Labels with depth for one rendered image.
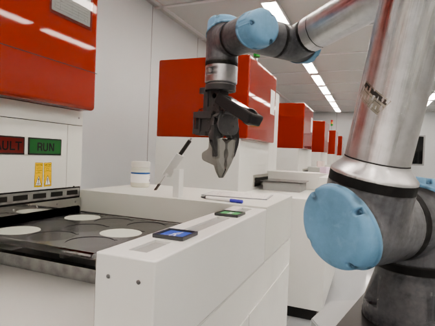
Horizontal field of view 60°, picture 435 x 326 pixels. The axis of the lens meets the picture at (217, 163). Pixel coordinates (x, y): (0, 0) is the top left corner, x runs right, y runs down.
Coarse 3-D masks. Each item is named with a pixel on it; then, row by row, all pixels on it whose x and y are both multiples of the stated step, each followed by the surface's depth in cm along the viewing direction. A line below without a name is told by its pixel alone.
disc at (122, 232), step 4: (120, 228) 95; (100, 232) 89; (104, 232) 90; (108, 232) 90; (112, 232) 90; (116, 232) 90; (120, 232) 90; (124, 232) 90; (128, 232) 91; (132, 232) 91; (136, 232) 91; (140, 232) 91; (108, 236) 86; (112, 236) 86; (116, 236) 86; (120, 236) 86; (124, 236) 86; (128, 236) 86; (132, 236) 87
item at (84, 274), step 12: (0, 252) 87; (12, 252) 87; (12, 264) 86; (24, 264) 84; (36, 264) 83; (48, 264) 82; (60, 264) 80; (72, 264) 80; (60, 276) 80; (72, 276) 79; (84, 276) 78
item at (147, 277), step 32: (192, 224) 72; (224, 224) 74; (256, 224) 90; (96, 256) 50; (128, 256) 49; (160, 256) 49; (192, 256) 57; (224, 256) 70; (256, 256) 91; (96, 288) 50; (128, 288) 49; (160, 288) 48; (192, 288) 58; (224, 288) 71; (96, 320) 51; (128, 320) 49; (160, 320) 49; (192, 320) 58
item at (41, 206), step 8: (56, 200) 111; (64, 200) 114; (72, 200) 117; (80, 200) 120; (0, 208) 94; (8, 208) 96; (16, 208) 98; (24, 208) 101; (32, 208) 103; (40, 208) 106; (48, 208) 108; (80, 208) 121; (0, 216) 94
